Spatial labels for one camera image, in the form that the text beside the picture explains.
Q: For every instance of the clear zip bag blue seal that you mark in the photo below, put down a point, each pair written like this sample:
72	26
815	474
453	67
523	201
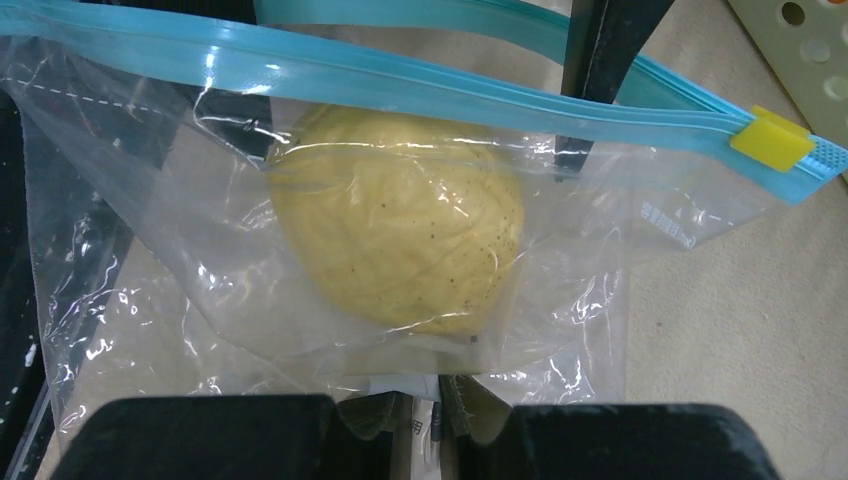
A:
161	267

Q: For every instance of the yellow fake lemon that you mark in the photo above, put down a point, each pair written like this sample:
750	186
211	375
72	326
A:
409	222

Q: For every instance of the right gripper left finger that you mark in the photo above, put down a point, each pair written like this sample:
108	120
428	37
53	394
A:
306	436

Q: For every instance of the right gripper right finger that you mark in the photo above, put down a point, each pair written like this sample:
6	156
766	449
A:
494	440

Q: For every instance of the light green perforated plastic basket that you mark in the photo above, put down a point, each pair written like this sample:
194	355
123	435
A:
805	44

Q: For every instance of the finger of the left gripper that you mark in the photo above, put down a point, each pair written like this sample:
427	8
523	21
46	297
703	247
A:
604	38

